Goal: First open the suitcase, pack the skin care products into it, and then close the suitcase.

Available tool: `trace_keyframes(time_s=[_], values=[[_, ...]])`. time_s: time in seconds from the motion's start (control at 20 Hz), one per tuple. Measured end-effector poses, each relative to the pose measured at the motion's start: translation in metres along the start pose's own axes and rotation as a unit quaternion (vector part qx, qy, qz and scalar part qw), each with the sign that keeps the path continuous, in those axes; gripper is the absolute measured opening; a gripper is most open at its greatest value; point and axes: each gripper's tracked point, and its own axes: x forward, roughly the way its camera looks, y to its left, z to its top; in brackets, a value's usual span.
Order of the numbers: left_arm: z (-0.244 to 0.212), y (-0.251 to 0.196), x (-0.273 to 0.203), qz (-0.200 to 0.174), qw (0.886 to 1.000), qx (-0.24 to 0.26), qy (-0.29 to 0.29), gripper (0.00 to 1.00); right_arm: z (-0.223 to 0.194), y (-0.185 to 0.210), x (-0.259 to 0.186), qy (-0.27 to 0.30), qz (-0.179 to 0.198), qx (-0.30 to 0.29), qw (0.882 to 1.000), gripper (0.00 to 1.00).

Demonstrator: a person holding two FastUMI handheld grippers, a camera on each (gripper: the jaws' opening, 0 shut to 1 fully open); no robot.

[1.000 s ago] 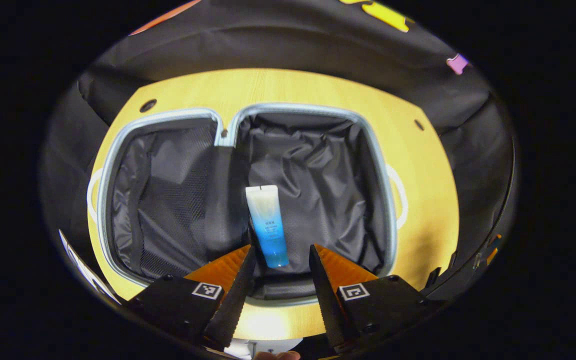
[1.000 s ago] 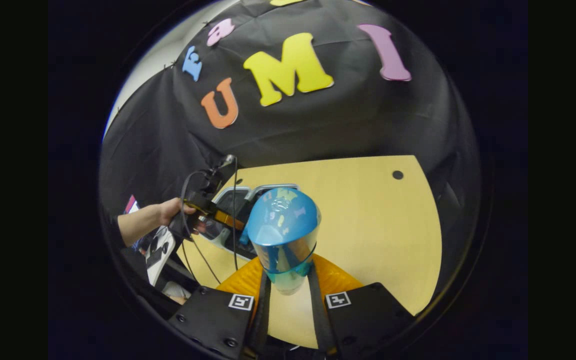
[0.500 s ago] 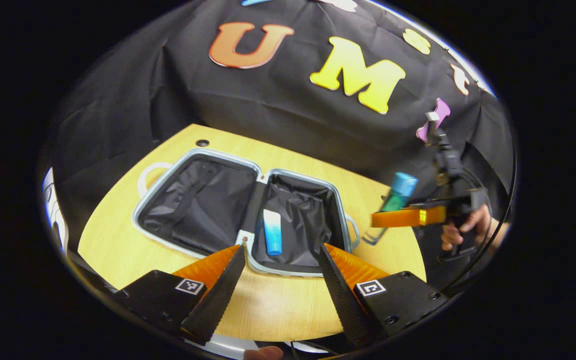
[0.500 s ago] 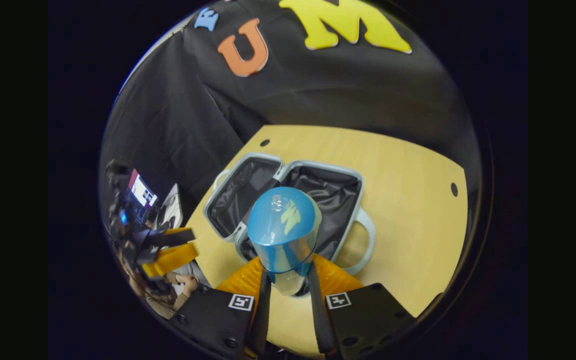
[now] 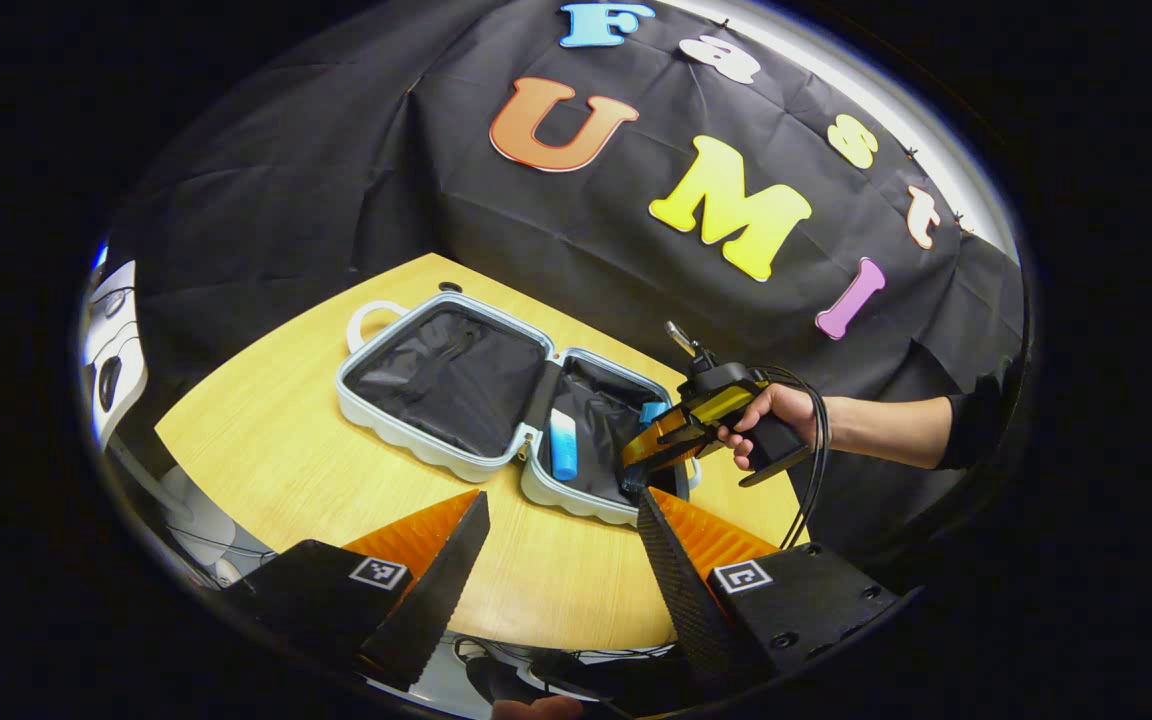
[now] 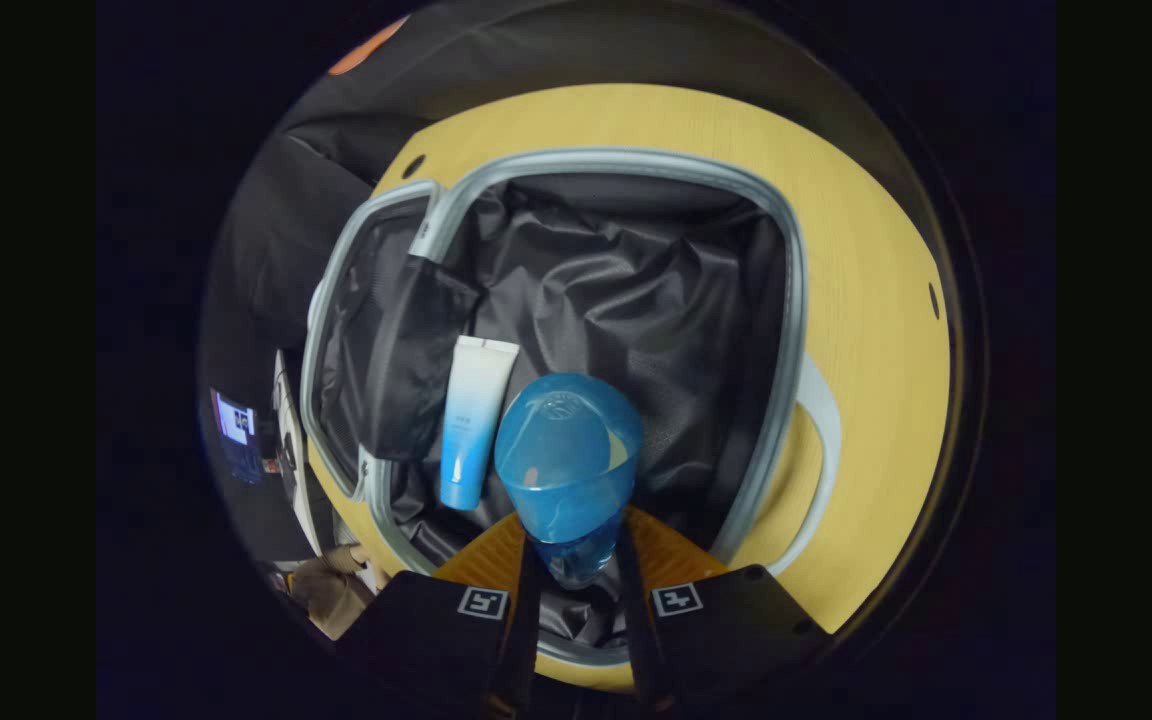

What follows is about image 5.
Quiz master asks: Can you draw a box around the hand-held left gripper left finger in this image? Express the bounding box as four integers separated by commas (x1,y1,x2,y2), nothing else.
226,490,492,693

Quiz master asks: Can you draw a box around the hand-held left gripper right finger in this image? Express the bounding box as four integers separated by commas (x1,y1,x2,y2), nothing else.
636,487,904,693

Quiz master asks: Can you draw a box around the white and blue tube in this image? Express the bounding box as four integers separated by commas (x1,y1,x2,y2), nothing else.
549,407,581,483

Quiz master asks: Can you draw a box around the light blue suitcase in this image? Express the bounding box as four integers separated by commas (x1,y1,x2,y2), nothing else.
336,292,703,529

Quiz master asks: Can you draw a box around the white printed board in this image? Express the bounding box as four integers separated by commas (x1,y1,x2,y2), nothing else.
81,260,150,447

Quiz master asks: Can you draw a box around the black backdrop cloth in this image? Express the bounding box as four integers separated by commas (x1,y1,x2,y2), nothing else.
101,0,1027,561

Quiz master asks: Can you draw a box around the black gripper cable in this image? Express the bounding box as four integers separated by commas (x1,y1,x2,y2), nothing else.
754,365,834,553

